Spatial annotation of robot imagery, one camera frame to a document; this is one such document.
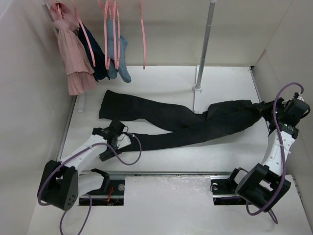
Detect empty pink hanger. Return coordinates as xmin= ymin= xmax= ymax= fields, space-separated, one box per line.
xmin=139 ymin=0 xmax=146 ymax=70

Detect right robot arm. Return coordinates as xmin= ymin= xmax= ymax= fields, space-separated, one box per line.
xmin=226 ymin=96 xmax=311 ymax=212

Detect pink pleated dress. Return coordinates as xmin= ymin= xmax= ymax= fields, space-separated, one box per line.
xmin=49 ymin=7 xmax=96 ymax=95

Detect left white rack post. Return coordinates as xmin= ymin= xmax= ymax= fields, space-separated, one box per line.
xmin=39 ymin=0 xmax=58 ymax=38

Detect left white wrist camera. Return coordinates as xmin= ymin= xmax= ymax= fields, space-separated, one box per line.
xmin=116 ymin=134 xmax=132 ymax=149

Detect black trousers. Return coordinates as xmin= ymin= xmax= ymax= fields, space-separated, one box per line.
xmin=99 ymin=91 xmax=262 ymax=152

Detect light blue garment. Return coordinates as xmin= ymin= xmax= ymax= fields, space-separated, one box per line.
xmin=107 ymin=20 xmax=132 ymax=83

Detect pink hanger with dress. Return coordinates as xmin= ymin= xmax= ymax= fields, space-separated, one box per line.
xmin=50 ymin=0 xmax=68 ymax=20

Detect navy blue garment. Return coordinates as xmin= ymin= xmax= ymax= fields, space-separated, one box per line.
xmin=78 ymin=25 xmax=110 ymax=82

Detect silver rack pole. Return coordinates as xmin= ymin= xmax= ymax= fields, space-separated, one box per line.
xmin=193 ymin=0 xmax=217 ymax=93

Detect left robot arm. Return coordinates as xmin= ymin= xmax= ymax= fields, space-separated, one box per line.
xmin=37 ymin=121 xmax=131 ymax=211

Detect white rack foot bar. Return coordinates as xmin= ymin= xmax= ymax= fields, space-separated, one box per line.
xmin=192 ymin=65 xmax=202 ymax=114

